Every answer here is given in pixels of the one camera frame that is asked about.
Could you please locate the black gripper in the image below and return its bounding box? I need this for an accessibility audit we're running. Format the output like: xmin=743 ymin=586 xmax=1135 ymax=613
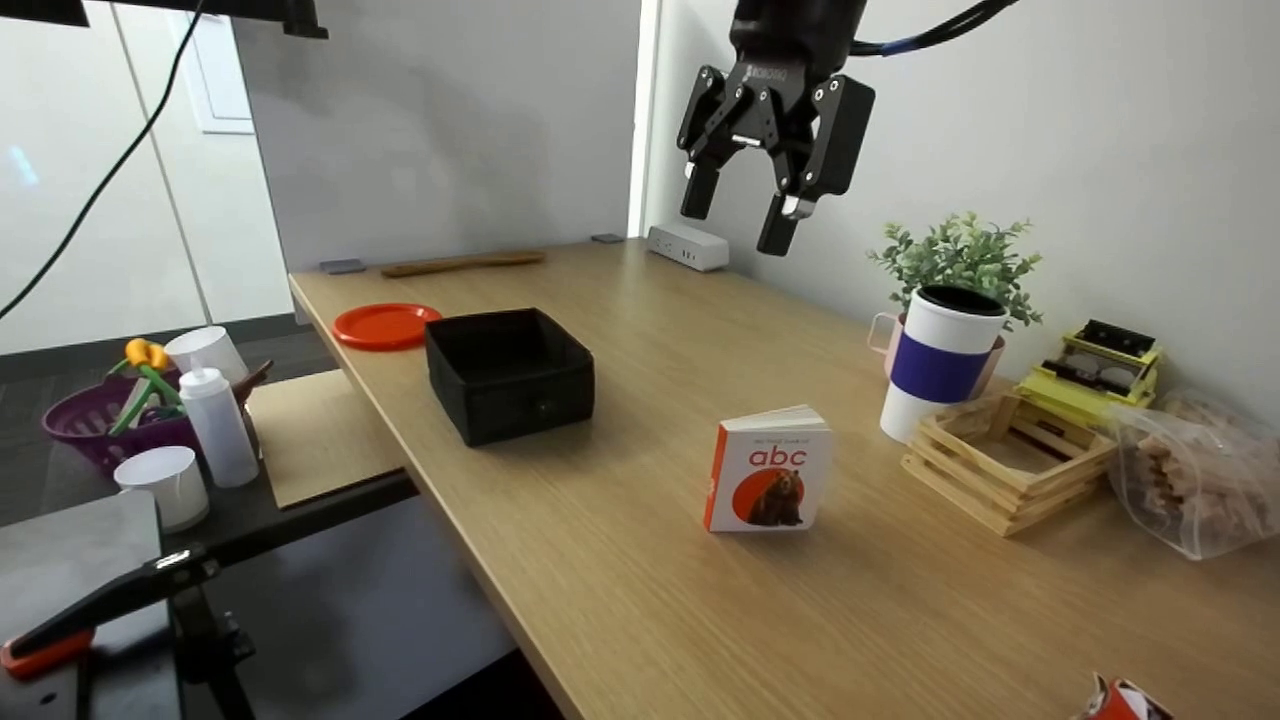
xmin=674 ymin=0 xmax=881 ymax=262

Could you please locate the orange white snack packet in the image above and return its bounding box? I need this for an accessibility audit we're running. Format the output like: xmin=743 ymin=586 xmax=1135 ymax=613
xmin=701 ymin=402 xmax=837 ymax=537

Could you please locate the white rectangular power box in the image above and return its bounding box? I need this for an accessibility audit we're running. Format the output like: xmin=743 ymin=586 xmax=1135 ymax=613
xmin=645 ymin=222 xmax=734 ymax=277

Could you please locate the green potted plant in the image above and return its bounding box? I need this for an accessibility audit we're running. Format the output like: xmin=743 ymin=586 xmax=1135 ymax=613
xmin=871 ymin=214 xmax=1049 ymax=331

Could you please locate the potted plant white pot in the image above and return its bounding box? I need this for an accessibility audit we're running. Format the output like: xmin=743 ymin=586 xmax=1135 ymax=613
xmin=876 ymin=284 xmax=1013 ymax=449

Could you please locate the brown wooden stick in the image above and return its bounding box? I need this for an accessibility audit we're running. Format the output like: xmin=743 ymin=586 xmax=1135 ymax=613
xmin=377 ymin=248 xmax=552 ymax=284

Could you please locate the black fabric box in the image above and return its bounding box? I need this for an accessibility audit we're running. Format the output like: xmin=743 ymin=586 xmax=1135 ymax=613
xmin=422 ymin=305 xmax=597 ymax=451

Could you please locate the wooden slat crate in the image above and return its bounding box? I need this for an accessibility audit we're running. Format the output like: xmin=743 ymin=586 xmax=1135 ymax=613
xmin=901 ymin=393 xmax=1119 ymax=541

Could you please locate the yellow black toy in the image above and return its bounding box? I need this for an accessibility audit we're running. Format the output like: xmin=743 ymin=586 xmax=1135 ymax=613
xmin=1018 ymin=318 xmax=1163 ymax=437

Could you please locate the orange round plate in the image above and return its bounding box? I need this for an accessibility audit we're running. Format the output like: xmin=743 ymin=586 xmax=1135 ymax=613
xmin=327 ymin=300 xmax=445 ymax=356

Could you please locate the wooden board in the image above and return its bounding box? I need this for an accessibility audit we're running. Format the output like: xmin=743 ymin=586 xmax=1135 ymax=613
xmin=241 ymin=366 xmax=412 ymax=512

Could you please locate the clear plastic snack bag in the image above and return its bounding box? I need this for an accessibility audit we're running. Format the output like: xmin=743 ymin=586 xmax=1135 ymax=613
xmin=1107 ymin=398 xmax=1280 ymax=563

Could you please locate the white tilted cup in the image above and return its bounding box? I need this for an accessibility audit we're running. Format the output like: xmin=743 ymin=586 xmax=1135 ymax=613
xmin=164 ymin=325 xmax=255 ymax=393

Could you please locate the white plastic bottle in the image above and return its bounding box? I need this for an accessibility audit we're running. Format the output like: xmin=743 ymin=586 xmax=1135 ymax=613
xmin=178 ymin=366 xmax=264 ymax=494

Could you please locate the orange yellow toy flower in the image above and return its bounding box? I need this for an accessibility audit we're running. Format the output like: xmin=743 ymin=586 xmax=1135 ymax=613
xmin=110 ymin=335 xmax=188 ymax=437

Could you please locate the red snack packet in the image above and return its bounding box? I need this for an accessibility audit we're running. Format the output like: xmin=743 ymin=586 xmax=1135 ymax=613
xmin=1081 ymin=673 xmax=1178 ymax=720

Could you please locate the white short cup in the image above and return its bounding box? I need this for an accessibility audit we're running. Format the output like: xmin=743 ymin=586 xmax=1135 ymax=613
xmin=110 ymin=443 xmax=215 ymax=537

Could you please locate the purple plastic basket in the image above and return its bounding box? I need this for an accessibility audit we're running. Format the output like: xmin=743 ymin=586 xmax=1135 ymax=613
xmin=38 ymin=371 xmax=204 ymax=475

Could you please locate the grey flat sheet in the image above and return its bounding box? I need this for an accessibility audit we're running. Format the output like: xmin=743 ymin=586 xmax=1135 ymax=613
xmin=0 ymin=490 xmax=169 ymax=653

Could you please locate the black hanging cable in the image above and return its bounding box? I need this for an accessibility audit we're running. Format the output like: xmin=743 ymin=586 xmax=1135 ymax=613
xmin=0 ymin=0 xmax=212 ymax=325

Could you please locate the black clamp stand orange handle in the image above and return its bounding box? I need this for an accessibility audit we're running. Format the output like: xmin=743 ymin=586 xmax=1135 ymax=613
xmin=0 ymin=467 xmax=426 ymax=720

